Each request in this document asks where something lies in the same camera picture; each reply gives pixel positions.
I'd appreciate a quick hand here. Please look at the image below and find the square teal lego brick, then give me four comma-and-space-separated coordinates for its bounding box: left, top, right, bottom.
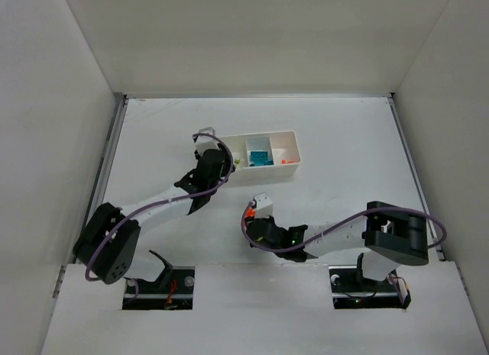
249, 160, 274, 167

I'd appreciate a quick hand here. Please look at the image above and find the long teal lego brick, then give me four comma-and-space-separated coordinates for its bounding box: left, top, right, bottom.
250, 150, 270, 161

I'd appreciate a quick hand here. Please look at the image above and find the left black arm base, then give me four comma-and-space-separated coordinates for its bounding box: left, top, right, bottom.
121, 250, 196, 311

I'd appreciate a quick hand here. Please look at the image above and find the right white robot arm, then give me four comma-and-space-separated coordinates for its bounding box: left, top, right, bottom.
241, 201, 429, 282

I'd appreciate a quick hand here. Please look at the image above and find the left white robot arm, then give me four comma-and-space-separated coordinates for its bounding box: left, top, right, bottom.
73, 148, 234, 285

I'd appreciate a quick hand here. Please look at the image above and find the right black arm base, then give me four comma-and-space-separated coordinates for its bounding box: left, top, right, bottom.
329, 253, 412, 310

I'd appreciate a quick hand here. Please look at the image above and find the orange two-stud lego brick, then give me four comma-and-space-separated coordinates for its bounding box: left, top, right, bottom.
245, 208, 255, 218

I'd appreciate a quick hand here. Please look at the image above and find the white three-compartment container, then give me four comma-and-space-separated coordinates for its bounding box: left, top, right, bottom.
222, 131, 301, 185

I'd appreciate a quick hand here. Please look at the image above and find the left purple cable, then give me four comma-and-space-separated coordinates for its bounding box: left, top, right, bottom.
84, 132, 235, 282

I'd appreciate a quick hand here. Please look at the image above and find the purple cable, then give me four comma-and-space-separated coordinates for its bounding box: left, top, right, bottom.
84, 132, 235, 282
240, 204, 448, 253

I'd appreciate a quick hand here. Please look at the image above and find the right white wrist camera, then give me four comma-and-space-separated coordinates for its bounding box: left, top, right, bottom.
251, 192, 273, 219

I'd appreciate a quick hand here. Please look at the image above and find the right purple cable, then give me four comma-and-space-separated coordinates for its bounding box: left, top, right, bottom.
240, 204, 448, 253

